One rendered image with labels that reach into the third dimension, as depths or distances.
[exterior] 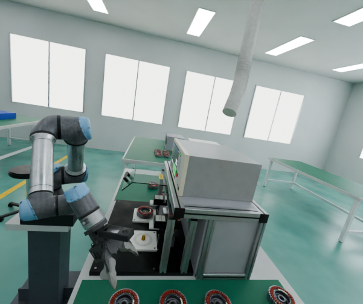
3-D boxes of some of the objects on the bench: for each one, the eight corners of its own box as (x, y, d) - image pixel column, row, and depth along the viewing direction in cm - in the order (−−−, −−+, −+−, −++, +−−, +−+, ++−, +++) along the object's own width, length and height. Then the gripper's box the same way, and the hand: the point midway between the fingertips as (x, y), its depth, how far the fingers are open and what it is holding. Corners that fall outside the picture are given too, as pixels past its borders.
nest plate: (127, 251, 95) (127, 248, 95) (130, 231, 109) (130, 230, 109) (156, 251, 98) (156, 250, 97) (156, 233, 112) (156, 231, 112)
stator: (135, 219, 120) (136, 213, 119) (137, 209, 131) (138, 204, 130) (153, 219, 122) (153, 215, 121) (153, 210, 133) (153, 205, 132)
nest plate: (131, 222, 118) (132, 220, 118) (134, 209, 133) (134, 207, 132) (156, 223, 121) (156, 221, 121) (155, 210, 135) (155, 209, 135)
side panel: (195, 280, 88) (209, 219, 81) (194, 274, 91) (207, 215, 84) (249, 280, 93) (266, 223, 86) (246, 274, 96) (263, 219, 89)
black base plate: (89, 275, 81) (89, 271, 80) (116, 202, 142) (116, 199, 142) (192, 275, 90) (193, 272, 89) (176, 206, 151) (176, 204, 150)
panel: (194, 274, 88) (206, 218, 82) (176, 203, 151) (182, 168, 145) (196, 274, 88) (208, 218, 82) (177, 203, 152) (183, 169, 145)
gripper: (104, 215, 77) (129, 256, 77) (63, 247, 58) (96, 300, 59) (119, 207, 74) (145, 250, 74) (81, 238, 55) (115, 294, 56)
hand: (129, 270), depth 66 cm, fingers open, 14 cm apart
